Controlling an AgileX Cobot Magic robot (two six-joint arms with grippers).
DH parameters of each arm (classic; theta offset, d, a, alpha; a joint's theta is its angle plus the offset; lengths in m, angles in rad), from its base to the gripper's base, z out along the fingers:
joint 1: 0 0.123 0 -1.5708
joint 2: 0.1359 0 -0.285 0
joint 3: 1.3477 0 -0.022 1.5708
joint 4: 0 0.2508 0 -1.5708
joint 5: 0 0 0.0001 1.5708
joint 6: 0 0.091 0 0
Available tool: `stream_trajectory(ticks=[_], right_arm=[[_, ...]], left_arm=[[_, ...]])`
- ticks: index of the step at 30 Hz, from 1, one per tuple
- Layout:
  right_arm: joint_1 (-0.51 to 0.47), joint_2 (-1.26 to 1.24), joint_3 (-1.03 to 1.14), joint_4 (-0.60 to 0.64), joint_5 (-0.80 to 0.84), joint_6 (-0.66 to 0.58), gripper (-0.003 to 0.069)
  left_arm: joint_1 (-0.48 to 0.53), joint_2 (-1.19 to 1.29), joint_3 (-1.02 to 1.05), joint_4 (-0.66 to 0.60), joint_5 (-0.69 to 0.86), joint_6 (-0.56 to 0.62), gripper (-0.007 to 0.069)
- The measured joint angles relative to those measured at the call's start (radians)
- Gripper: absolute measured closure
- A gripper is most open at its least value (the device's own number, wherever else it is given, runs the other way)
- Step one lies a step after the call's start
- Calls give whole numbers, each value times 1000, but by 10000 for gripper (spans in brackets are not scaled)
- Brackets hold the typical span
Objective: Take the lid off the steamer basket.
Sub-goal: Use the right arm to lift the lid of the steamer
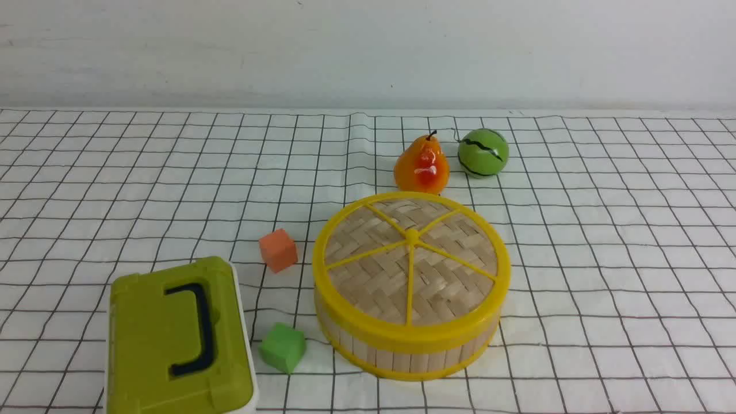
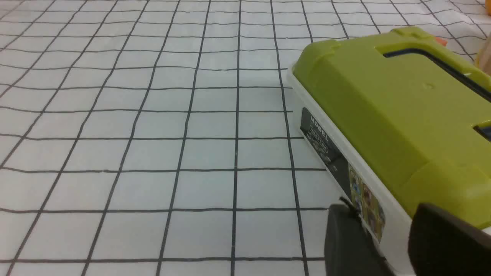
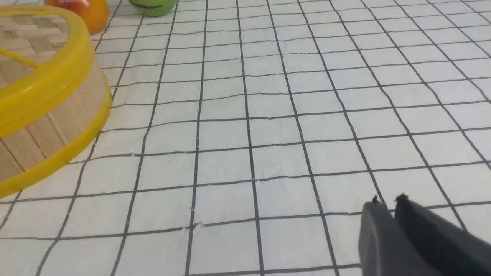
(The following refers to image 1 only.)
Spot white black grid tablecloth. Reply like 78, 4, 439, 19
1, 108, 735, 413

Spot yellow woven bamboo steamer lid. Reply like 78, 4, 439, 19
312, 191, 512, 354

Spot yellow bamboo steamer basket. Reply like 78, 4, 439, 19
315, 298, 500, 382

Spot green foam cube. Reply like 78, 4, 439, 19
259, 323, 306, 374

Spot orange foam cube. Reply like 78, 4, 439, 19
258, 228, 298, 273

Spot green toy watermelon ball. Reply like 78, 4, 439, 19
458, 128, 509, 178

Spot orange toy pear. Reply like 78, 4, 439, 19
394, 129, 450, 196

